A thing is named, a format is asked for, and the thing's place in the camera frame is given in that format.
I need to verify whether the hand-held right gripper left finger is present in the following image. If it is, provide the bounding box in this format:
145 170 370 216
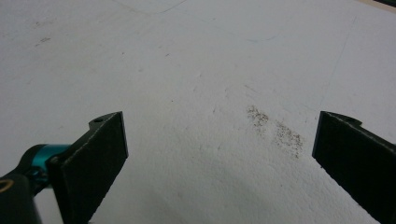
46 110 130 224

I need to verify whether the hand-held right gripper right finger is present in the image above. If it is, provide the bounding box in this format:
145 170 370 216
311 110 396 224

